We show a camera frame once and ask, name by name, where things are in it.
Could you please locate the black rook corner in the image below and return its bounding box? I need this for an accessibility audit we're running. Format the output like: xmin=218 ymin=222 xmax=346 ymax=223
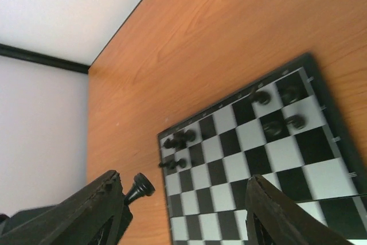
xmin=279 ymin=86 xmax=300 ymax=105

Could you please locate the black piece aloft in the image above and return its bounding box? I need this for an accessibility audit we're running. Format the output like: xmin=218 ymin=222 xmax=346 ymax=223
xmin=124 ymin=173 xmax=155 ymax=206

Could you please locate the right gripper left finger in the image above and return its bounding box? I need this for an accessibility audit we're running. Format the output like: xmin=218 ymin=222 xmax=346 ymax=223
xmin=0 ymin=169 xmax=124 ymax=245

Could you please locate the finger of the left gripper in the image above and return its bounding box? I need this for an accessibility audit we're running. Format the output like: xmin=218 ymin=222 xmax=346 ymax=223
xmin=0 ymin=193 xmax=134 ymax=245

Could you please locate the black rook piece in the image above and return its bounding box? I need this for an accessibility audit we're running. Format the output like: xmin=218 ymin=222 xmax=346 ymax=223
xmin=163 ymin=138 xmax=186 ymax=151

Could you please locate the black and silver chessboard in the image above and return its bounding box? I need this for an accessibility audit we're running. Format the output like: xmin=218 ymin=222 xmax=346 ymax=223
xmin=158 ymin=53 xmax=366 ymax=244

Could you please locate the black knight piece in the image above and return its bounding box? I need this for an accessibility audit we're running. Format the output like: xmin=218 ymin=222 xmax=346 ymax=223
xmin=263 ymin=121 xmax=282 ymax=137

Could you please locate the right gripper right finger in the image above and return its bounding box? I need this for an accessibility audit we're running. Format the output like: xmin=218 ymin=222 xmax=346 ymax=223
xmin=245 ymin=174 xmax=350 ymax=244

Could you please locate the black bishop piece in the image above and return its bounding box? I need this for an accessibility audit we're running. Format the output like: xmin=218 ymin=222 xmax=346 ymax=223
xmin=250 ymin=90 xmax=271 ymax=105

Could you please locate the black pawn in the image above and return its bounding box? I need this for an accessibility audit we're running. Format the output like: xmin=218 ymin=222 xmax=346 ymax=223
xmin=179 ymin=129 xmax=197 ymax=142
xmin=285 ymin=114 xmax=306 ymax=130
xmin=173 ymin=158 xmax=187 ymax=169
xmin=158 ymin=160 xmax=176 ymax=170

